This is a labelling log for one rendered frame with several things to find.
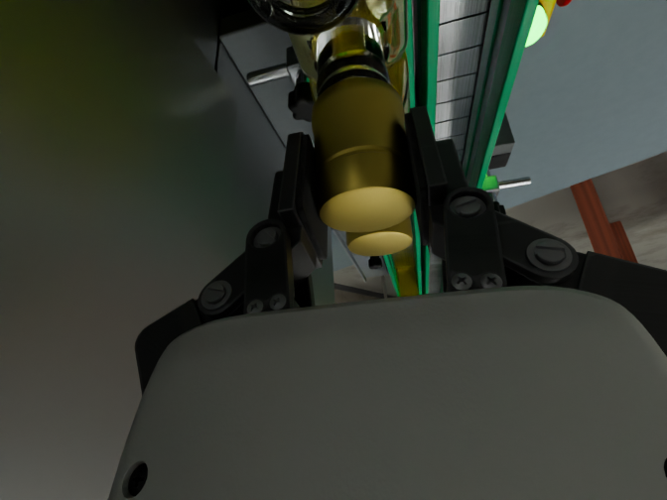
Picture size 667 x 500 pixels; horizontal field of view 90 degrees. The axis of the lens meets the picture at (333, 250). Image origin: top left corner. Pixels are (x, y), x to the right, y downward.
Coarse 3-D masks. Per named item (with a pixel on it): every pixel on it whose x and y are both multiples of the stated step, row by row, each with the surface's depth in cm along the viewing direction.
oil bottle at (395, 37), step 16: (368, 0) 13; (384, 0) 13; (400, 0) 13; (352, 16) 13; (368, 16) 13; (384, 16) 13; (400, 16) 14; (384, 32) 14; (400, 32) 14; (304, 48) 15; (384, 48) 15; (400, 48) 15; (304, 64) 16
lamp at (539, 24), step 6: (540, 6) 39; (540, 12) 38; (534, 18) 38; (540, 18) 38; (546, 18) 39; (534, 24) 39; (540, 24) 39; (546, 24) 39; (534, 30) 39; (540, 30) 39; (528, 36) 40; (534, 36) 40; (540, 36) 40; (528, 42) 41; (534, 42) 41
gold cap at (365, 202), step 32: (320, 96) 12; (352, 96) 11; (384, 96) 11; (320, 128) 12; (352, 128) 11; (384, 128) 11; (320, 160) 11; (352, 160) 10; (384, 160) 10; (320, 192) 11; (352, 192) 10; (384, 192) 10; (352, 224) 12; (384, 224) 12
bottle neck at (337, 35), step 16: (336, 32) 13; (352, 32) 13; (368, 32) 13; (320, 48) 14; (336, 48) 13; (352, 48) 12; (368, 48) 13; (320, 64) 13; (336, 64) 12; (352, 64) 12; (368, 64) 12; (384, 64) 13; (320, 80) 13; (336, 80) 12; (384, 80) 12
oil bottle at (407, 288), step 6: (402, 270) 112; (408, 270) 111; (402, 276) 111; (408, 276) 110; (414, 276) 110; (402, 282) 110; (408, 282) 110; (414, 282) 109; (402, 288) 109; (408, 288) 109; (414, 288) 109; (402, 294) 109; (408, 294) 108; (414, 294) 108
